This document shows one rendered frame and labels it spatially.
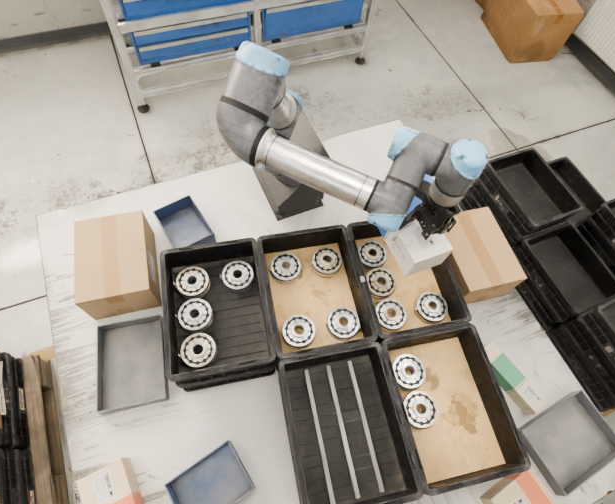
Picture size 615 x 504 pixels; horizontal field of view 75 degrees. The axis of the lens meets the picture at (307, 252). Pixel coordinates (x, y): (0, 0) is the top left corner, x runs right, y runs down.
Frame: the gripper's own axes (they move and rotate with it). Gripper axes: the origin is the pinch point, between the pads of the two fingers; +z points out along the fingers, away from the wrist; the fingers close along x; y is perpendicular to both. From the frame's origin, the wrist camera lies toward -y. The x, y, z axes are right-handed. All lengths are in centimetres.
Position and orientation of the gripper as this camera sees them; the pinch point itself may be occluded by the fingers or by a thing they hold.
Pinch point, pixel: (413, 230)
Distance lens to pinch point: 116.5
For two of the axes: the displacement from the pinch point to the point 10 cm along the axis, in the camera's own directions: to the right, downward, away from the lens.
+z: -0.8, 4.5, 8.9
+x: 9.2, -3.1, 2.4
